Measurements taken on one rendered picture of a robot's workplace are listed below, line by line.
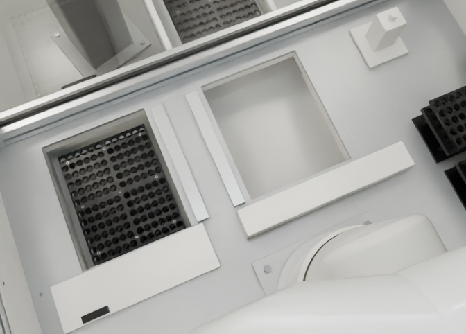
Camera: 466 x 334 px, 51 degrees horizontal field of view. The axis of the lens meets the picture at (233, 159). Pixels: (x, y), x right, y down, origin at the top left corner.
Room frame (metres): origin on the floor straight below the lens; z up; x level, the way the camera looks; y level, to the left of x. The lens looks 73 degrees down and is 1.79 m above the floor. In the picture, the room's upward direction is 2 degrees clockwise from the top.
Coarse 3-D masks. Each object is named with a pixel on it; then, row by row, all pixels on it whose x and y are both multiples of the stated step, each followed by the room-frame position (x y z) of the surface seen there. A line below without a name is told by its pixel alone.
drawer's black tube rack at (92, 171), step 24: (120, 144) 0.29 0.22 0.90; (144, 144) 0.29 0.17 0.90; (72, 168) 0.25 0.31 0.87; (96, 168) 0.24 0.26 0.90; (120, 168) 0.24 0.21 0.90; (144, 168) 0.25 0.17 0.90; (72, 192) 0.20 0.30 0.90; (96, 192) 0.20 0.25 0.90; (120, 192) 0.20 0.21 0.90; (144, 192) 0.20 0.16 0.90; (168, 192) 0.20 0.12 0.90; (96, 216) 0.16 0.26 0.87; (120, 216) 0.15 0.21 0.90; (144, 216) 0.16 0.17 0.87; (168, 216) 0.16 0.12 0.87; (96, 240) 0.11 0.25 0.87; (120, 240) 0.11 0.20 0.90; (144, 240) 0.11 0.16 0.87; (96, 264) 0.06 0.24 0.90
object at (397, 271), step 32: (352, 224) 0.14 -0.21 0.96; (384, 224) 0.09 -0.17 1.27; (416, 224) 0.08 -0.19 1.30; (288, 256) 0.08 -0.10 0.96; (320, 256) 0.06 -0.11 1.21; (352, 256) 0.05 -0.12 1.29; (384, 256) 0.05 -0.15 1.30; (416, 256) 0.05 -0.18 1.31; (448, 256) 0.03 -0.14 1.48; (288, 288) 0.01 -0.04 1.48; (320, 288) 0.01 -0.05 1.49; (352, 288) 0.01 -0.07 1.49; (384, 288) 0.01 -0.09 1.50; (416, 288) 0.01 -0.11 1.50; (448, 288) 0.01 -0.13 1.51; (224, 320) -0.01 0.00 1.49; (256, 320) -0.01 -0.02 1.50; (288, 320) -0.01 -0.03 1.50; (320, 320) -0.01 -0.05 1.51; (352, 320) -0.01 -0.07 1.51; (384, 320) -0.01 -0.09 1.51; (416, 320) -0.01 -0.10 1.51; (448, 320) 0.00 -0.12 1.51
